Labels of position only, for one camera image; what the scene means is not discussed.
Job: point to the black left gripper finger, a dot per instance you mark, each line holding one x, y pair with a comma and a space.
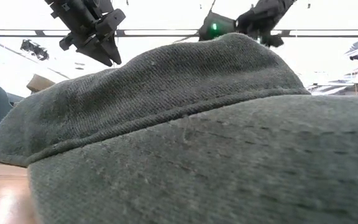
112, 49
96, 54

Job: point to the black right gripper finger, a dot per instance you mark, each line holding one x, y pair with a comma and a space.
273, 41

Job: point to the beige baseball cap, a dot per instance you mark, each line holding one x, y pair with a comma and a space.
40, 83

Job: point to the grey-green baseball cap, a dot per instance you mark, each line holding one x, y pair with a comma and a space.
197, 140

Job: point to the black ceiling spotlight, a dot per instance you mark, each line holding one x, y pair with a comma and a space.
34, 49
356, 56

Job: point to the teal chair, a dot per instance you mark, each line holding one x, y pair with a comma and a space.
2, 104

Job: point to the black overhead frame bar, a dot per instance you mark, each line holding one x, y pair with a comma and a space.
154, 32

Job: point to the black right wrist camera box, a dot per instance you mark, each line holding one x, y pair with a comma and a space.
216, 27

